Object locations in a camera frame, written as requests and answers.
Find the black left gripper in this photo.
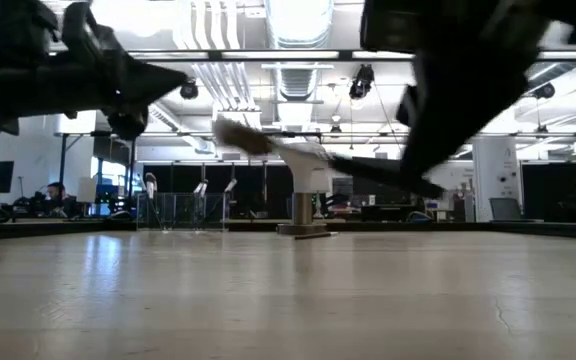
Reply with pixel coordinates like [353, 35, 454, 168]
[0, 49, 189, 142]

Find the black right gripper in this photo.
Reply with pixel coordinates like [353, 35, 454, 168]
[360, 0, 549, 186]

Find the large powder brush black handle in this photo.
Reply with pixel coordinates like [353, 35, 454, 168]
[211, 115, 447, 200]

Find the black ceiling track light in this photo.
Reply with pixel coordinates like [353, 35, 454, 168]
[348, 63, 376, 100]
[531, 82, 557, 101]
[179, 79, 200, 100]

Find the white round pillar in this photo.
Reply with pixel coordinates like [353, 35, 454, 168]
[471, 137, 522, 223]

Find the grey office chair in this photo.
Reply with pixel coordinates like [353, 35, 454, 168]
[488, 197, 525, 223]

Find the black computer monitor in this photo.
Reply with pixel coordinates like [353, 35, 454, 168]
[351, 169, 410, 206]

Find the black desk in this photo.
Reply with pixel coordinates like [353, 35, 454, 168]
[359, 202, 412, 222]

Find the black partition panel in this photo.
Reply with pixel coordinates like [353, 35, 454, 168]
[141, 163, 295, 220]
[521, 162, 576, 224]

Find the clear acrylic organizer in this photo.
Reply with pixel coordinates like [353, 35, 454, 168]
[135, 192, 231, 234]

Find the short black makeup pencil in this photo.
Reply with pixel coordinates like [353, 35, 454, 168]
[294, 230, 340, 241]

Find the black background rig frame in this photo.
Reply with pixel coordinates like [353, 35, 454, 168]
[55, 129, 576, 221]

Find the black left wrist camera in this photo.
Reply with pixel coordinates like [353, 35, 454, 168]
[62, 0, 115, 56]

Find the black overhead frame beam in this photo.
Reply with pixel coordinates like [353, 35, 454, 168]
[127, 48, 576, 63]

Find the silver ceiling air duct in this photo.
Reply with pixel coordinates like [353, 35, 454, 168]
[265, 0, 334, 104]

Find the black table edge rail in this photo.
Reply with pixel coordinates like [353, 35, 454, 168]
[0, 218, 576, 243]

